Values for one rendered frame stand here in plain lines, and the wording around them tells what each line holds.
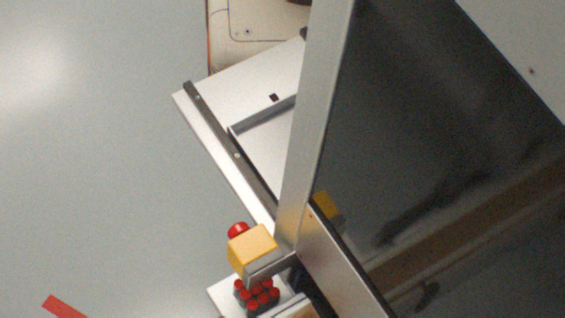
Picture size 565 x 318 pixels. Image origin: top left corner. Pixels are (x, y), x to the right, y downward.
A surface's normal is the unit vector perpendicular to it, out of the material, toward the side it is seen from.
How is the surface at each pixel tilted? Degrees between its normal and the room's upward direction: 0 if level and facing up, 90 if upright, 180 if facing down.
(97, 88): 0
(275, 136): 0
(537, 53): 90
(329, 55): 90
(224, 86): 0
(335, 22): 90
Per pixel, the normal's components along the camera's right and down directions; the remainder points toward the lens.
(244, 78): 0.08, -0.49
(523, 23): -0.84, 0.44
